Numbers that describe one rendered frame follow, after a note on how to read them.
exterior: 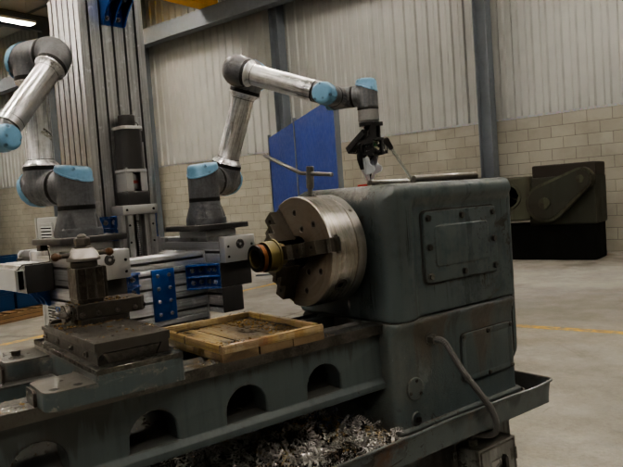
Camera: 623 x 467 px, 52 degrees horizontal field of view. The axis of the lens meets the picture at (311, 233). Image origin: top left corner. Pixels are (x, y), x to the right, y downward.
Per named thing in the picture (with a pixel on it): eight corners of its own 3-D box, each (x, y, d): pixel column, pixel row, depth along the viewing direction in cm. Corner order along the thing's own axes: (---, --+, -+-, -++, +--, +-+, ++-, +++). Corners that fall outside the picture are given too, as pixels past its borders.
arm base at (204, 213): (178, 225, 241) (176, 199, 240) (211, 222, 251) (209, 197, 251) (201, 225, 230) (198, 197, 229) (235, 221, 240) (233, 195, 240)
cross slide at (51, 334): (102, 327, 171) (100, 310, 171) (171, 350, 137) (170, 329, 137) (36, 339, 161) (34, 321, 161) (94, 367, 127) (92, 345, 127)
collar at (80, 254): (94, 258, 159) (93, 246, 158) (106, 258, 152) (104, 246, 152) (61, 261, 154) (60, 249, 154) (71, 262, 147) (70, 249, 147)
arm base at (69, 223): (46, 238, 207) (44, 208, 206) (91, 233, 217) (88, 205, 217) (66, 237, 196) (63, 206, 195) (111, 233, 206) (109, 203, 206)
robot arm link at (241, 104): (195, 191, 249) (229, 51, 238) (216, 190, 262) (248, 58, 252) (221, 200, 244) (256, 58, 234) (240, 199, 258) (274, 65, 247)
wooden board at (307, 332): (250, 323, 193) (249, 310, 193) (324, 339, 165) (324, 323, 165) (158, 342, 175) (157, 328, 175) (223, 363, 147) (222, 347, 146)
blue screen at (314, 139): (255, 276, 1076) (245, 136, 1064) (301, 271, 1095) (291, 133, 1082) (314, 315, 676) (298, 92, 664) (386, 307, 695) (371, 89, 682)
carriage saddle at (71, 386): (110, 347, 173) (108, 325, 173) (188, 378, 136) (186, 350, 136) (-11, 372, 155) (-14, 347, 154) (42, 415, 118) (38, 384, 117)
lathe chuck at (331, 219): (291, 291, 202) (290, 192, 197) (358, 311, 177) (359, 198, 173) (267, 296, 196) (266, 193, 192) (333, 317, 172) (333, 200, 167)
